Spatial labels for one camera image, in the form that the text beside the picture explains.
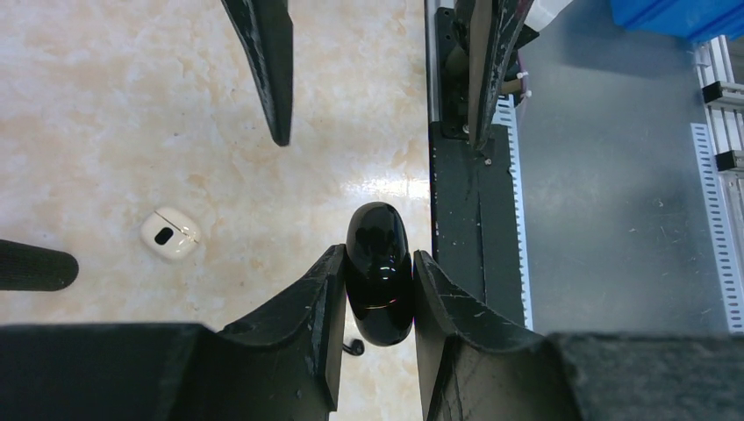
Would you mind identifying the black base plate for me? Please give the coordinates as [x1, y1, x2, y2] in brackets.
[425, 1, 533, 329]

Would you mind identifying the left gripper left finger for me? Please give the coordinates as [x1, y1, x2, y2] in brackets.
[1, 245, 346, 420]

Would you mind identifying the black earbud case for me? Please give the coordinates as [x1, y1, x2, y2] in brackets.
[344, 202, 415, 347]

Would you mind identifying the white earbud case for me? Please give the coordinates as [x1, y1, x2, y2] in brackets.
[140, 207, 202, 260]

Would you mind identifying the black microphone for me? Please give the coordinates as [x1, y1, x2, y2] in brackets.
[1, 239, 79, 292]

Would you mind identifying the blue bin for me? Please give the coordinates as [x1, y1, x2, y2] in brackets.
[610, 0, 743, 43]

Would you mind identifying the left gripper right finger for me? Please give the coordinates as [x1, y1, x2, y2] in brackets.
[413, 252, 743, 420]

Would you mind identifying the black earbud front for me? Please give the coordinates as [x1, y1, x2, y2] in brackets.
[342, 339, 365, 356]

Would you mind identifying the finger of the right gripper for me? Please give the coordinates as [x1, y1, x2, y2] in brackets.
[222, 0, 294, 146]
[455, 0, 533, 150]

